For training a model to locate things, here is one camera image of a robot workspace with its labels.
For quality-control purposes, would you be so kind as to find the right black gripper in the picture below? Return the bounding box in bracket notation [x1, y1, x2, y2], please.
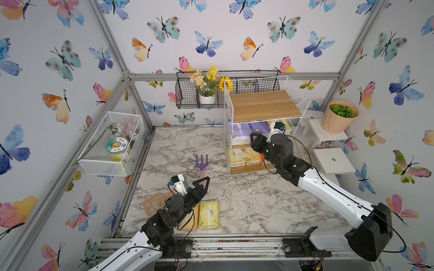
[251, 131, 284, 173]

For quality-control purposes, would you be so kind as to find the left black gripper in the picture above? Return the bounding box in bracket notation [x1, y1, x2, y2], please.
[171, 177, 208, 228]

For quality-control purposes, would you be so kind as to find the purple tissue pack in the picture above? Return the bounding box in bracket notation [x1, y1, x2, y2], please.
[249, 121, 270, 137]
[228, 120, 252, 145]

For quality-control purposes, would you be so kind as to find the green tissue pack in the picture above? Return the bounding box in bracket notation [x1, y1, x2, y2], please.
[198, 201, 220, 229]

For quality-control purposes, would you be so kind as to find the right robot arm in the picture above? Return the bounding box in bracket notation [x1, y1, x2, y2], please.
[250, 133, 397, 262]

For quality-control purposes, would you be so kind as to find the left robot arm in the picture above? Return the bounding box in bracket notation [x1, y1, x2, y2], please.
[91, 177, 210, 271]

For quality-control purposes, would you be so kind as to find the pale yellow tissue pack bottom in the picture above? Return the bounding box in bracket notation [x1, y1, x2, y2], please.
[227, 148, 249, 168]

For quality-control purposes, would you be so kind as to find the green tissue pack middle shelf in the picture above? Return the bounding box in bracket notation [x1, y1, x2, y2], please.
[281, 119, 292, 134]

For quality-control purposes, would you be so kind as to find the white lower step shelf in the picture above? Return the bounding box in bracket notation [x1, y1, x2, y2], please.
[313, 148, 356, 175]

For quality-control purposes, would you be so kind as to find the purple garden fork toy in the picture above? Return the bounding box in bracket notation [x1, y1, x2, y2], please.
[196, 155, 209, 178]

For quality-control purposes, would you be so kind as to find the orange plastic scoop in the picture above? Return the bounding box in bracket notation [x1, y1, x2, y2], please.
[141, 192, 172, 217]

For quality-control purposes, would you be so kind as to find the flower pot with yellow flowers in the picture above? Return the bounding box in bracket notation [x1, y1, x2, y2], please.
[189, 66, 234, 105]

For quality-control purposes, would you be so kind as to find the pink pot with green plant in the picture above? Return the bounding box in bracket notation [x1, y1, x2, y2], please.
[321, 100, 359, 134]

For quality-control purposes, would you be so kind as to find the artificial pink flower stem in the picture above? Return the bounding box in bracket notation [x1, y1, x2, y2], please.
[73, 121, 140, 166]

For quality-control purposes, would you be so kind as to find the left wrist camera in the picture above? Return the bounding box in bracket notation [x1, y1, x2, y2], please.
[168, 174, 189, 196]

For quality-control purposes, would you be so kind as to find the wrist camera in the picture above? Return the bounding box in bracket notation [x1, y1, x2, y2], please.
[168, 174, 189, 196]
[267, 121, 286, 143]

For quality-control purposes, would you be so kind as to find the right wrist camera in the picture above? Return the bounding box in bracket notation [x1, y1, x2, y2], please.
[267, 121, 286, 143]

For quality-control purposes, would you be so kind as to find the white wire shelf rack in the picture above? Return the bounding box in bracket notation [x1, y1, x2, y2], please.
[223, 76, 310, 175]

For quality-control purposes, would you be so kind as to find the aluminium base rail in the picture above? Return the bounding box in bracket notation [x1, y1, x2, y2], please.
[94, 236, 380, 262]

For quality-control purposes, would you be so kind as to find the black wire wall basket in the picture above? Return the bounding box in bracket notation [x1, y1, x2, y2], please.
[174, 72, 225, 110]

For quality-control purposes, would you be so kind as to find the white wire wall basket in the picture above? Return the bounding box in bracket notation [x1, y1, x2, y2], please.
[77, 111, 144, 177]

